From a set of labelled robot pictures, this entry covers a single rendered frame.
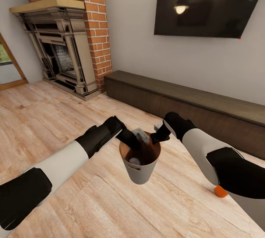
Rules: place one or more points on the wood fireplace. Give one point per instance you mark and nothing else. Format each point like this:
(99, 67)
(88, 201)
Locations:
(60, 39)

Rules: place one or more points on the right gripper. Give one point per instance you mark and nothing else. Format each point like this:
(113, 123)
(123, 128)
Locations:
(159, 137)

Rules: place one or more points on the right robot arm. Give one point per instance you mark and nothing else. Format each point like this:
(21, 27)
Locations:
(220, 163)

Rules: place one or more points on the trash can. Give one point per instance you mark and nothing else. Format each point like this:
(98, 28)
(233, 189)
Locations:
(141, 174)

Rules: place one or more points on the can of soda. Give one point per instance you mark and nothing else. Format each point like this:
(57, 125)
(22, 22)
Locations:
(220, 191)
(136, 161)

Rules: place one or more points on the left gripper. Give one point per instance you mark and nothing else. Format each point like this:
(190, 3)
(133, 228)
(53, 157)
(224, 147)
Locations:
(134, 144)

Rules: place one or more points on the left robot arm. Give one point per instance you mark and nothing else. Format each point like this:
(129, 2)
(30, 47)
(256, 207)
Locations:
(39, 182)

